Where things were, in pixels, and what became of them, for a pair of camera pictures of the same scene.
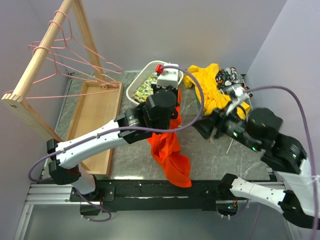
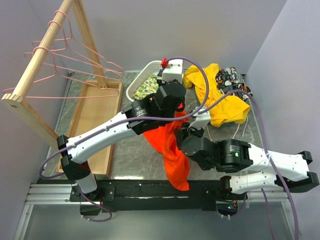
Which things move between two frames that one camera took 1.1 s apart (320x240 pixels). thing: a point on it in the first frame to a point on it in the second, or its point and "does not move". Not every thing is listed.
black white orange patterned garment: [226, 77] does not move
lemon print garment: [146, 89] does not move
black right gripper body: [229, 124] to [185, 131]
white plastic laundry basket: [148, 69] does not move
